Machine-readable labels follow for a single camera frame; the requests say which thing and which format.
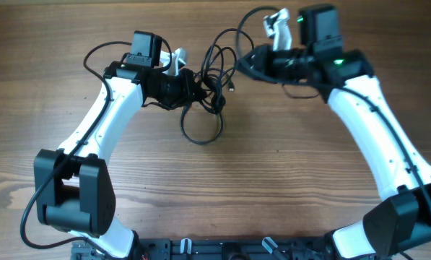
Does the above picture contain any black USB cable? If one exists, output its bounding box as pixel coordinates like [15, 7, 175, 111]
[180, 27, 256, 146]

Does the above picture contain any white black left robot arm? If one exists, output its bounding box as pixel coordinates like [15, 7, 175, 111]
[27, 31, 206, 259]

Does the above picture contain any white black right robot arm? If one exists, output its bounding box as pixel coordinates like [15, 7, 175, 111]
[238, 4, 431, 259]

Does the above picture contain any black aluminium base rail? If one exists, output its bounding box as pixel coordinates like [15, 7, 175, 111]
[70, 237, 393, 260]

